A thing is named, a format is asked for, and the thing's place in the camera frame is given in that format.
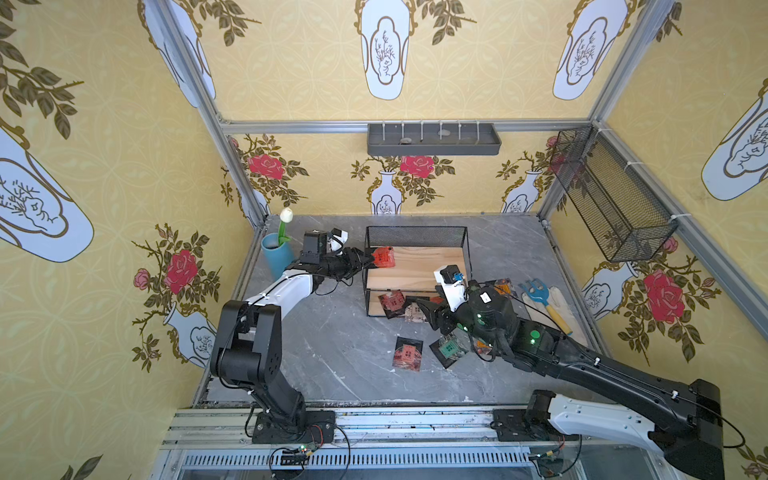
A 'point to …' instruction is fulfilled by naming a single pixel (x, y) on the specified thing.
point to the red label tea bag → (384, 257)
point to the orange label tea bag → (503, 286)
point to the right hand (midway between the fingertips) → (421, 302)
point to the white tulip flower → (286, 216)
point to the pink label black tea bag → (408, 353)
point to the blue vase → (279, 257)
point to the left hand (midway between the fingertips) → (369, 261)
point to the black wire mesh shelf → (404, 260)
